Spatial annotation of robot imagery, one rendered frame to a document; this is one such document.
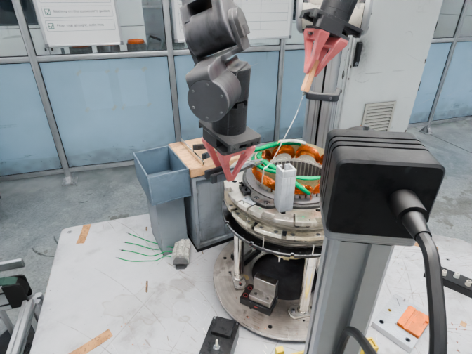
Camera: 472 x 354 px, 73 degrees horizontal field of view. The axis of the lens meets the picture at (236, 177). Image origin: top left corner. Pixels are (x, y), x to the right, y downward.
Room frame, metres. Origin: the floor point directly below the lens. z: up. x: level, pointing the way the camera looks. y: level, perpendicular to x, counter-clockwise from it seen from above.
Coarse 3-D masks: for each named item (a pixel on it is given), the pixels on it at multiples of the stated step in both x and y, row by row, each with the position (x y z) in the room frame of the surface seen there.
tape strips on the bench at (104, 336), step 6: (84, 228) 0.84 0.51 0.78; (84, 234) 0.81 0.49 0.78; (78, 240) 0.78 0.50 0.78; (84, 240) 0.78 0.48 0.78; (108, 330) 0.47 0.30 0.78; (96, 336) 0.45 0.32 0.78; (102, 336) 0.45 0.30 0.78; (108, 336) 0.45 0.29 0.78; (90, 342) 0.44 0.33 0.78; (96, 342) 0.44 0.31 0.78; (102, 342) 0.44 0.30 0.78; (78, 348) 0.42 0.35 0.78; (84, 348) 0.42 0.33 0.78; (90, 348) 0.42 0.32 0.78
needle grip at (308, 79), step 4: (316, 60) 0.62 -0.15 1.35; (316, 64) 0.62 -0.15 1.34; (312, 68) 0.62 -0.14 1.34; (316, 68) 0.62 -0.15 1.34; (308, 72) 0.62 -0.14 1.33; (312, 72) 0.62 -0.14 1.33; (308, 76) 0.62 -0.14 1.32; (312, 76) 0.62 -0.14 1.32; (304, 80) 0.62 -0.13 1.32; (308, 80) 0.61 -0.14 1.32; (312, 80) 0.62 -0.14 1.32; (304, 84) 0.61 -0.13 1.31; (308, 84) 0.61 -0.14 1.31; (304, 88) 0.61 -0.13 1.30; (308, 88) 0.61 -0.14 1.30
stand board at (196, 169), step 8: (176, 144) 0.89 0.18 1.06; (192, 144) 0.89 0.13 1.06; (176, 152) 0.83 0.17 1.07; (184, 152) 0.83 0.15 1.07; (200, 152) 0.83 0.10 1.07; (184, 160) 0.78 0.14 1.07; (192, 160) 0.78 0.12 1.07; (208, 160) 0.78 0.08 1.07; (232, 160) 0.78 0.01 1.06; (192, 168) 0.73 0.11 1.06; (200, 168) 0.74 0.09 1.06; (208, 168) 0.75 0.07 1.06; (192, 176) 0.73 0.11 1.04
